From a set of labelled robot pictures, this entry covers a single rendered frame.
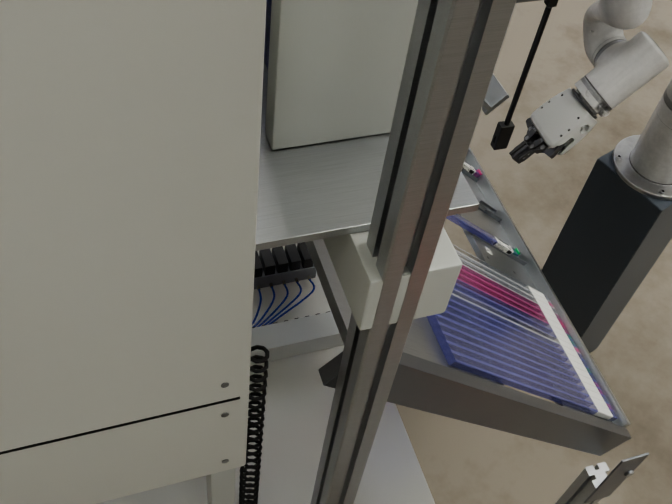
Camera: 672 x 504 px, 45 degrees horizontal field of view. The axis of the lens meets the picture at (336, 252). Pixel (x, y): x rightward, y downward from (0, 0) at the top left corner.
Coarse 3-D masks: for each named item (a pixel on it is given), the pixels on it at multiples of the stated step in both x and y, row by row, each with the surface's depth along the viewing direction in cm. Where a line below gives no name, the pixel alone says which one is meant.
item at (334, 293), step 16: (320, 240) 90; (320, 256) 88; (320, 272) 87; (336, 288) 86; (336, 304) 84; (336, 320) 83; (416, 320) 97; (416, 336) 94; (432, 336) 97; (416, 352) 91; (432, 352) 95
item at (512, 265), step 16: (464, 176) 159; (480, 192) 161; (480, 208) 152; (480, 224) 146; (496, 224) 155; (480, 240) 140; (480, 256) 135; (496, 256) 141; (512, 256) 147; (512, 272) 142
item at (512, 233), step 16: (480, 176) 163; (496, 208) 159; (512, 224) 155; (512, 240) 154; (528, 256) 151; (528, 272) 150; (544, 288) 147; (560, 304) 145; (576, 336) 140; (592, 368) 137; (608, 400) 134; (624, 416) 131
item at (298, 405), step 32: (288, 288) 154; (320, 288) 155; (256, 320) 149; (320, 352) 146; (288, 384) 141; (320, 384) 142; (288, 416) 138; (320, 416) 138; (384, 416) 140; (288, 448) 134; (320, 448) 135; (384, 448) 136; (192, 480) 129; (288, 480) 131; (384, 480) 132; (416, 480) 133
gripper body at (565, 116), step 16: (560, 96) 158; (576, 96) 154; (544, 112) 159; (560, 112) 157; (576, 112) 155; (592, 112) 155; (544, 128) 158; (560, 128) 156; (576, 128) 154; (560, 144) 156
